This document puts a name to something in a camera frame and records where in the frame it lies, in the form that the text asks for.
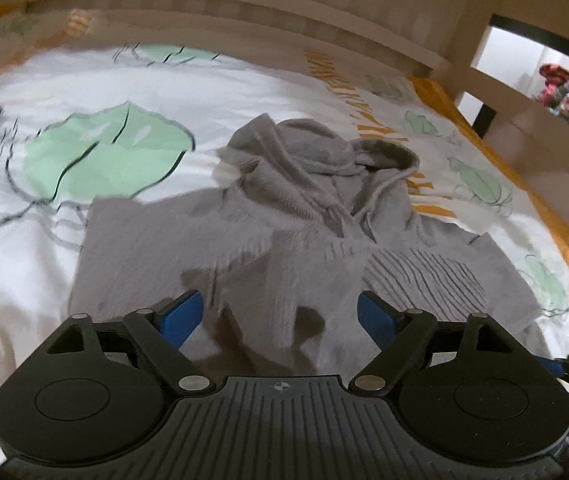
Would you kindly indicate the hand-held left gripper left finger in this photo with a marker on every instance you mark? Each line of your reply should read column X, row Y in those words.
column 184, row 312

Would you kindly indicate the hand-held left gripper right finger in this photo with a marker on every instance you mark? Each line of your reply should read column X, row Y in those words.
column 375, row 315

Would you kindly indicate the grey hoodie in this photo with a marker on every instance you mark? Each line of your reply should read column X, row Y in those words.
column 274, row 240

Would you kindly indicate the leaf printed white bed sheet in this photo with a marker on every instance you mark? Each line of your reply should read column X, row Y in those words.
column 114, row 150

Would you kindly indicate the white shelf unit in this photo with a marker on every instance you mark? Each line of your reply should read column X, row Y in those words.
column 524, row 110

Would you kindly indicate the wooden bed frame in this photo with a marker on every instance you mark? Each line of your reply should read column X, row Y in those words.
column 244, row 10

